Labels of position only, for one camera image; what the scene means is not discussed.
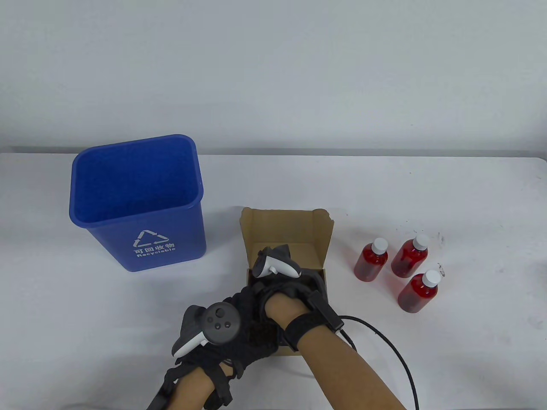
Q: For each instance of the person's left hand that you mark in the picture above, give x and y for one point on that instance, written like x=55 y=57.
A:
x=252 y=337

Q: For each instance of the person's right hand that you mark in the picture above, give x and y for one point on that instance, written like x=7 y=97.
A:
x=295 y=286

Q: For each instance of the brown cardboard box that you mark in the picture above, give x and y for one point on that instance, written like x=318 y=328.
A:
x=282 y=226

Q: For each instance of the red liquid bottle white cap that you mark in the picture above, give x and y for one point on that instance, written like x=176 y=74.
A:
x=416 y=297
x=408 y=258
x=369 y=265

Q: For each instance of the person's left forearm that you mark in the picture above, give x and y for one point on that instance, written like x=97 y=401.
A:
x=192 y=390

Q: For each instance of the person's right forearm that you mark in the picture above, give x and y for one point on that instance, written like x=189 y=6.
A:
x=342 y=367

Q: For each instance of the black right wrist box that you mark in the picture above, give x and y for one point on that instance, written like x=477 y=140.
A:
x=324 y=314

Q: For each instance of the black wrist box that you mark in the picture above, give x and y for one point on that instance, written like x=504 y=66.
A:
x=324 y=314
x=159 y=397

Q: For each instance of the black left wrist box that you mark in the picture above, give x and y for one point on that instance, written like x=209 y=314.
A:
x=159 y=397

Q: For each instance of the grey right hand controller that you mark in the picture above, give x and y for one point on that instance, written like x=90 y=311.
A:
x=277 y=262

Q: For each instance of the grey hand controller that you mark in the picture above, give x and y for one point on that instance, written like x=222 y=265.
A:
x=277 y=262
x=220 y=324

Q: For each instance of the grey left hand controller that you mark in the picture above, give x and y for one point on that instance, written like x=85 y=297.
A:
x=220 y=324

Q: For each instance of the blue plastic recycling bin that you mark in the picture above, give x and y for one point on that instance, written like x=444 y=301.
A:
x=128 y=188

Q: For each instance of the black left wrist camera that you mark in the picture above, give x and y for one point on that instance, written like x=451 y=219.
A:
x=220 y=388

